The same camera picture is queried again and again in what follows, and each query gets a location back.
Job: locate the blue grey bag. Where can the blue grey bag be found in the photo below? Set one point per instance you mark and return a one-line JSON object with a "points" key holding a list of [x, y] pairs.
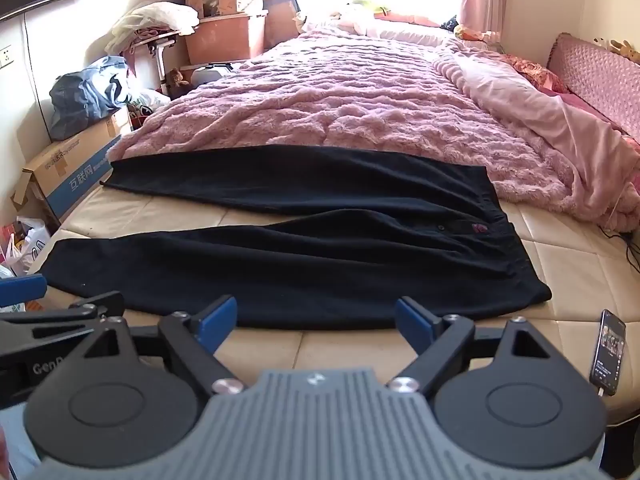
{"points": [[85, 95]]}

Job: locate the white wall socket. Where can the white wall socket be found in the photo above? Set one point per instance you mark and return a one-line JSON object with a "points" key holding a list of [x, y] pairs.
{"points": [[6, 57]]}

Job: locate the black smartphone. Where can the black smartphone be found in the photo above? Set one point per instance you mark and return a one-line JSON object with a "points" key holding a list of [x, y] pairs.
{"points": [[607, 350]]}

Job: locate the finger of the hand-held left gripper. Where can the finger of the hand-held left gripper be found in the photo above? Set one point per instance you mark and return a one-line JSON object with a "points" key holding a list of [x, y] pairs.
{"points": [[50, 320], [20, 288]]}

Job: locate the brown plastic storage bin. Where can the brown plastic storage bin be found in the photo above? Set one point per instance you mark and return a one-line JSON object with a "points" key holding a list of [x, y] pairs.
{"points": [[225, 37]]}

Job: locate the black pants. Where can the black pants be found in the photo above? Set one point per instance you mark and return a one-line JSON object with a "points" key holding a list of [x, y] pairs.
{"points": [[300, 260]]}

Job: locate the cardboard box with blue print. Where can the cardboard box with blue print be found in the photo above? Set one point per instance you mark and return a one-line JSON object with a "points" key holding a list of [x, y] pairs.
{"points": [[75, 170]]}

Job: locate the white small table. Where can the white small table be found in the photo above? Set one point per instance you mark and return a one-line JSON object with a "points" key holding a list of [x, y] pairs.
{"points": [[160, 65]]}

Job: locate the pink smooth duvet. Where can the pink smooth duvet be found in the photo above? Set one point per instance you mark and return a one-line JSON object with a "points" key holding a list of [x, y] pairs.
{"points": [[550, 125]]}

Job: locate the person's light blue clothing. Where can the person's light blue clothing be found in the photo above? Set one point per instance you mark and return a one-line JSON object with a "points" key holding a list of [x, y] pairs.
{"points": [[17, 440]]}

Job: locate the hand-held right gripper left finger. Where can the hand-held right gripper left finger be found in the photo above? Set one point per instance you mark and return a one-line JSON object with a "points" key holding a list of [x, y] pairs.
{"points": [[220, 316]]}

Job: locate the pink quilted pillow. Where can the pink quilted pillow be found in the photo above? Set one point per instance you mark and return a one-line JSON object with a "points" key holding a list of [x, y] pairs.
{"points": [[595, 75]]}

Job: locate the brown teddy bear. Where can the brown teddy bear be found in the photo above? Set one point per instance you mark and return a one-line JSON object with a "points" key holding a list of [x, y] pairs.
{"points": [[177, 81]]}

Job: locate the white plastic bag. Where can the white plastic bag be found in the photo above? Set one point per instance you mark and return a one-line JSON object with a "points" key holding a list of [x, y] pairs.
{"points": [[30, 250]]}

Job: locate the beige padded mattress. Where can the beige padded mattress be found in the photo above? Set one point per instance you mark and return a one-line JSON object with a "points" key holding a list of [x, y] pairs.
{"points": [[550, 260]]}

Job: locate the pink fluffy blanket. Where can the pink fluffy blanket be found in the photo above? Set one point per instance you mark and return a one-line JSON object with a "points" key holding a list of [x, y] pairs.
{"points": [[350, 100]]}

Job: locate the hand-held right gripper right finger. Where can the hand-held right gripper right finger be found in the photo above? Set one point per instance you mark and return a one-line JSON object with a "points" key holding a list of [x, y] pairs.
{"points": [[412, 322]]}

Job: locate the red floral pillow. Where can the red floral pillow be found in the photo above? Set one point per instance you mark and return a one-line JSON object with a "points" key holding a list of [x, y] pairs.
{"points": [[535, 72]]}

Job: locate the printed plastic bag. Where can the printed plastic bag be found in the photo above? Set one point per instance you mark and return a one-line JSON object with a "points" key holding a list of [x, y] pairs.
{"points": [[145, 105]]}

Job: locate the brown plush toys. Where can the brown plush toys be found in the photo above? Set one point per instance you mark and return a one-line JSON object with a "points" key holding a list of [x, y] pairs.
{"points": [[627, 50]]}

